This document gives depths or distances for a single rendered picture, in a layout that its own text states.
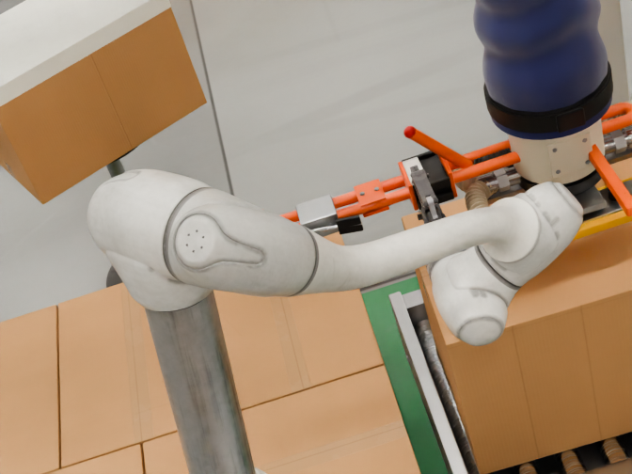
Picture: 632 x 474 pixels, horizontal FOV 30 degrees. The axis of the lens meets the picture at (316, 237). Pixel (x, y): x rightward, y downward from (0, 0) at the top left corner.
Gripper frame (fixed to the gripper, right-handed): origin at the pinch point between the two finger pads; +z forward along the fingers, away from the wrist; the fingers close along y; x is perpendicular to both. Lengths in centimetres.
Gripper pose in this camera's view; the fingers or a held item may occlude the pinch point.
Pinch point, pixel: (418, 183)
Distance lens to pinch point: 220.0
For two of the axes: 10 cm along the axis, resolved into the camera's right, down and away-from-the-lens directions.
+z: -1.9, -6.1, 7.7
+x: 9.5, -3.1, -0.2
